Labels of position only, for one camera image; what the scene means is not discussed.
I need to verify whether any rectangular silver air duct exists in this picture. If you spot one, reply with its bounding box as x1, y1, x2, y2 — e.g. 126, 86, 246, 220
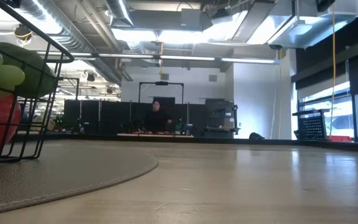
203, 0, 358, 49

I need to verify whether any round grey mat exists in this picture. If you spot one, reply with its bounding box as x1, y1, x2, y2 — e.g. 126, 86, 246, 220
0, 143, 159, 217

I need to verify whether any yellow hanging cord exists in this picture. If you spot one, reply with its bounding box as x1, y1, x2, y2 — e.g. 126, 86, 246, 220
329, 0, 337, 138

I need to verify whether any round silver ventilation duct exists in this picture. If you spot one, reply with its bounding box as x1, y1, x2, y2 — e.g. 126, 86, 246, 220
20, 0, 136, 85

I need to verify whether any black pegboard stand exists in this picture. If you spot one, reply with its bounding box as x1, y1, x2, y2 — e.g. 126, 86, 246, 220
292, 108, 331, 141

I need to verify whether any long ceiling light tube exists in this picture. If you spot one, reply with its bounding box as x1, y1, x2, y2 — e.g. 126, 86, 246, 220
35, 51, 279, 65

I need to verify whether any black wire basket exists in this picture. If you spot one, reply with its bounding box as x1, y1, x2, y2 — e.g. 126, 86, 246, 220
0, 0, 75, 167

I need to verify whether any person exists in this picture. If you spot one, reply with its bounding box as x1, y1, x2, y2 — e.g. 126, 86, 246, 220
143, 100, 173, 134

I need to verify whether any red box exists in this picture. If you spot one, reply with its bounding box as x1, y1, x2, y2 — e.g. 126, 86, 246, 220
328, 135, 353, 143

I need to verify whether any black partition wall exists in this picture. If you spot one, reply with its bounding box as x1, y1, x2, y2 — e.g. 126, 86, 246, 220
63, 98, 239, 139

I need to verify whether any black metal gantry frame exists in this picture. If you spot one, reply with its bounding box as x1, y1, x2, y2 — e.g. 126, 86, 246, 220
138, 81, 185, 105

